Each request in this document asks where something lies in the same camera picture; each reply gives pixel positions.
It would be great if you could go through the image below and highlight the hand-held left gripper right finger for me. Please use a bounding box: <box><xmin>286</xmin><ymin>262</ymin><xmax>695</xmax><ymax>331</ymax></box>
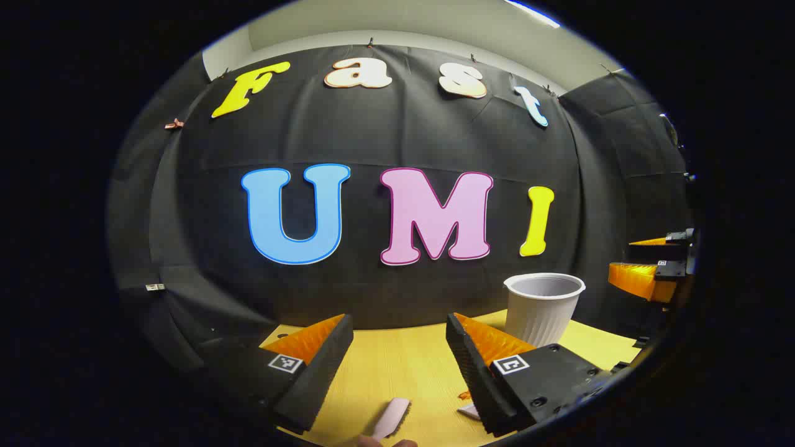
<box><xmin>445</xmin><ymin>312</ymin><xmax>623</xmax><ymax>437</ymax></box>

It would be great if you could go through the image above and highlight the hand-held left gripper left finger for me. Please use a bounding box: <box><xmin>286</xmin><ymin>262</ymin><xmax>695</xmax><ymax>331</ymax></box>
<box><xmin>202</xmin><ymin>314</ymin><xmax>355</xmax><ymax>435</ymax></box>

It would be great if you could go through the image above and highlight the small pale purple broom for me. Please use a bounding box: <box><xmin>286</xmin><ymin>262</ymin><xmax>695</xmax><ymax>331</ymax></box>
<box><xmin>371</xmin><ymin>397</ymin><xmax>411</xmax><ymax>442</ymax></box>

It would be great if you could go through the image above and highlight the white ribbed garbage bin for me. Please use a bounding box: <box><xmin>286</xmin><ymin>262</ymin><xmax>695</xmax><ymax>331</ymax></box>
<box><xmin>503</xmin><ymin>273</ymin><xmax>586</xmax><ymax>348</ymax></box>

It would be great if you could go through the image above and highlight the yellow wooden desktop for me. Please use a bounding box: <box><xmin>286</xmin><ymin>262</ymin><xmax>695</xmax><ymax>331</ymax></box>
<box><xmin>259</xmin><ymin>309</ymin><xmax>642</xmax><ymax>447</ymax></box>

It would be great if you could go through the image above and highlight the black backdrop cloth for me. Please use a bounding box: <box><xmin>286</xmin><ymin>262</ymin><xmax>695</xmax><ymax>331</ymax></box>
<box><xmin>109</xmin><ymin>45</ymin><xmax>695</xmax><ymax>373</ymax></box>

